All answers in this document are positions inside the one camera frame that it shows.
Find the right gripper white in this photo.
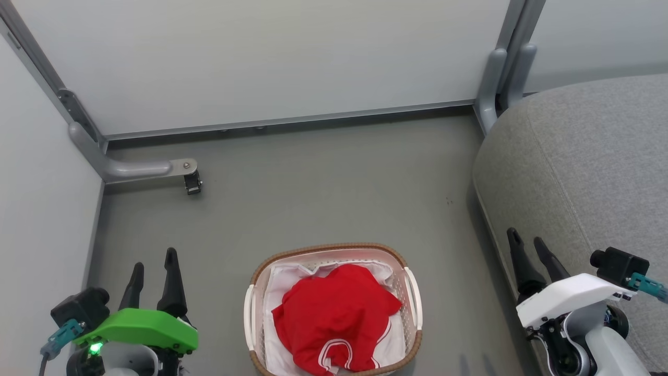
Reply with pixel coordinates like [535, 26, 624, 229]
[507, 228, 637, 330]

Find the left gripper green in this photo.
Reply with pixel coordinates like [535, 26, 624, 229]
[72, 248, 199, 356]

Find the red shirt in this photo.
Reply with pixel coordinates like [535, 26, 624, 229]
[271, 264, 403, 376]

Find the grey fabric sofa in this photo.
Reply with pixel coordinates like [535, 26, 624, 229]
[472, 73, 668, 374]

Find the black caster wheel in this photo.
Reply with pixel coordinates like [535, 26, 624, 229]
[184, 170, 204, 196]

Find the grey partition foot with plate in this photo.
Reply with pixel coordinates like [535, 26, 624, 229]
[68, 121, 199, 185]

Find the white basket liner cloth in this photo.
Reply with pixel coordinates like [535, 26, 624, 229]
[263, 260, 408, 376]

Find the white laundry basket brown rim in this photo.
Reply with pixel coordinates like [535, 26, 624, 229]
[243, 242, 423, 376]

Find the grey rounded partition foot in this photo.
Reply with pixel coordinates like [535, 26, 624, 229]
[474, 48, 508, 136]
[503, 43, 538, 111]

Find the left arm teal plug cable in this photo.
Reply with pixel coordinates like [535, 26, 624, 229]
[39, 320, 87, 376]

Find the arm teal plug cable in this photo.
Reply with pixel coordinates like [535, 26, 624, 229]
[39, 320, 87, 376]
[626, 273, 668, 304]

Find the right arm teal plug cable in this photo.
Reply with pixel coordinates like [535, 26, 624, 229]
[626, 273, 668, 304]

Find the grey partition bottom rail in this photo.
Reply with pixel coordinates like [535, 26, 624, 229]
[104, 99, 476, 141]

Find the grey slanted partition post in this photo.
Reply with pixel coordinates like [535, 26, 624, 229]
[0, 0, 109, 153]

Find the grey double partition post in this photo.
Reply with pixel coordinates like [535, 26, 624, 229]
[495, 0, 546, 97]

